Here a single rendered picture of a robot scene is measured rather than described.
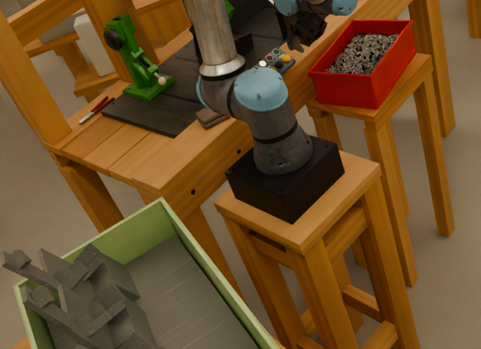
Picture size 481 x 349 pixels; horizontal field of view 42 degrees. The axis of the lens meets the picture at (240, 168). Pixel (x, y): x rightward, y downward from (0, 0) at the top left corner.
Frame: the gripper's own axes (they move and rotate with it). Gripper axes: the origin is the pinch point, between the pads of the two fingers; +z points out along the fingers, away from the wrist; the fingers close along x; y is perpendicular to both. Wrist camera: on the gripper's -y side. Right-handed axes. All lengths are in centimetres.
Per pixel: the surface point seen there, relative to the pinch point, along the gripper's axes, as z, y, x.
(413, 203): 77, 61, 36
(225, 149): 12.2, 6.6, -36.4
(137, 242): 4, 11, -78
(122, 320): -10, 26, -97
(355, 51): 0.6, 15.3, 14.3
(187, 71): 30.0, -28.7, -12.3
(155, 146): 21, -12, -47
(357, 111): 1.9, 29.0, -3.3
